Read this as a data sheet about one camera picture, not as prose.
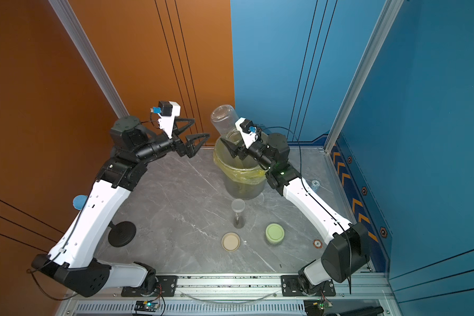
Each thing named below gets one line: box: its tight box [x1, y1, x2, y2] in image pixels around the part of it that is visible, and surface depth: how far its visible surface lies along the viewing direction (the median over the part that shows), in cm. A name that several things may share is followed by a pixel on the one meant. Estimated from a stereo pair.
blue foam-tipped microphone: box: [72, 194, 89, 211], surface depth 64 cm
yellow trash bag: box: [214, 138, 267, 184], surface depth 77 cm
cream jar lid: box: [221, 231, 241, 253], surface depth 86 cm
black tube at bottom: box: [325, 306, 385, 316], surface depth 69 cm
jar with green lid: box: [265, 223, 286, 245], surface depth 82 cm
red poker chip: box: [312, 238, 324, 249], surface depth 86 cm
